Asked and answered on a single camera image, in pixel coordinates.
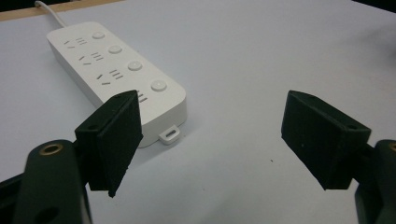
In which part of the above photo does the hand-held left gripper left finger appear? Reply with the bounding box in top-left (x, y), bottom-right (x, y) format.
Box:
top-left (74, 90), bottom-right (144, 199)

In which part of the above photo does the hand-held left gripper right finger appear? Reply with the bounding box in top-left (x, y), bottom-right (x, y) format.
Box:
top-left (280, 90), bottom-right (373, 191)

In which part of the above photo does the white power strip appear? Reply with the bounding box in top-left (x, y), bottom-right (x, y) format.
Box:
top-left (46, 21), bottom-right (188, 148)

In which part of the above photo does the white power cable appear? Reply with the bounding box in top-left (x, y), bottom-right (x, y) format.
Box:
top-left (34, 0), bottom-right (68, 28)

